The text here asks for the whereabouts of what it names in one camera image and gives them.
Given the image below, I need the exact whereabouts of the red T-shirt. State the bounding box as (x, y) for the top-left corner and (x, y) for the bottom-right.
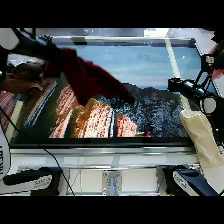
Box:
(42, 47), (137, 107)

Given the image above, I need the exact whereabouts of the brown garment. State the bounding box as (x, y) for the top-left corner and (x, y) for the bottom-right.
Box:
(0, 61), (50, 96)

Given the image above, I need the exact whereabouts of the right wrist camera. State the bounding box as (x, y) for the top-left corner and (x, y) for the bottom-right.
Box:
(197, 53), (217, 88)

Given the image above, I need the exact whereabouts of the black cable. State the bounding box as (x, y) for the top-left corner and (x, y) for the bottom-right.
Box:
(0, 105), (76, 197)

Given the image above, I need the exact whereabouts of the silver frame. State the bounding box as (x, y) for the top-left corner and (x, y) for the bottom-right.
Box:
(9, 145), (205, 197)

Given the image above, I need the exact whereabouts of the beige garment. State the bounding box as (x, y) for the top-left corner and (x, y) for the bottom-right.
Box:
(179, 108), (224, 170)

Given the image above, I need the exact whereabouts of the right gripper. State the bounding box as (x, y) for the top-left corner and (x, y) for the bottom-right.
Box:
(167, 76), (195, 98)

